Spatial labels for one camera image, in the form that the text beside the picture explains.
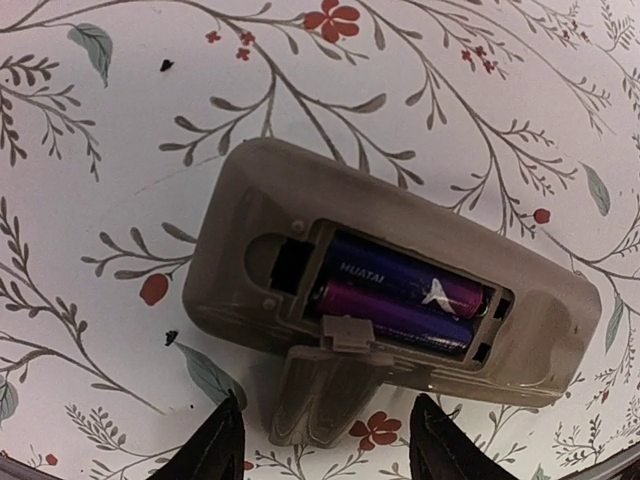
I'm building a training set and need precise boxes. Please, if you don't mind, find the AAA battery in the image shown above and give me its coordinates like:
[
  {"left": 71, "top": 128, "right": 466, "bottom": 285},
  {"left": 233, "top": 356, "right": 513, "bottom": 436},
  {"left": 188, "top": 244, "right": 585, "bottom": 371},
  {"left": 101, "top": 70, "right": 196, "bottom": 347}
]
[
  {"left": 310, "top": 281, "right": 474, "bottom": 354},
  {"left": 323, "top": 232, "right": 493, "bottom": 319}
]

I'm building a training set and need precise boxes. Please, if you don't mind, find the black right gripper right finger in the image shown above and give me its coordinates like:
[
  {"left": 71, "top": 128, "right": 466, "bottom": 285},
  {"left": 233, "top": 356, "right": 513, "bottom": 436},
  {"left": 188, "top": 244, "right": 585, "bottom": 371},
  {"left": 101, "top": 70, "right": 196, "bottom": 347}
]
[{"left": 409, "top": 394, "right": 505, "bottom": 480}]

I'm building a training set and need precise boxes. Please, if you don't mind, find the grey remote battery cover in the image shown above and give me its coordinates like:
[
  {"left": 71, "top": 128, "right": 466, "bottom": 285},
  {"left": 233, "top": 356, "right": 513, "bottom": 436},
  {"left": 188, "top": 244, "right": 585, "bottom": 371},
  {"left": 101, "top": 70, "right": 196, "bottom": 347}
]
[{"left": 269, "top": 315, "right": 394, "bottom": 449}]

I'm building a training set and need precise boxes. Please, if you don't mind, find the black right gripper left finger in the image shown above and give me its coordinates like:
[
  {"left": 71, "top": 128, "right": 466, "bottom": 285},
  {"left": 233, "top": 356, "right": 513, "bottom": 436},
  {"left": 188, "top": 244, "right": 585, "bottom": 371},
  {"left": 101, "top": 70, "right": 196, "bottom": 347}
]
[{"left": 149, "top": 390, "right": 246, "bottom": 480}]

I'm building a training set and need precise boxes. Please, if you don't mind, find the floral patterned table mat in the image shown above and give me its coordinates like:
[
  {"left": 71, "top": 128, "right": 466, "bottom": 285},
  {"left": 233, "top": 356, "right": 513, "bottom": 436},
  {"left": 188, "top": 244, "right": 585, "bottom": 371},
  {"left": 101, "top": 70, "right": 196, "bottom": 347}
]
[{"left": 1, "top": 1, "right": 639, "bottom": 479}]

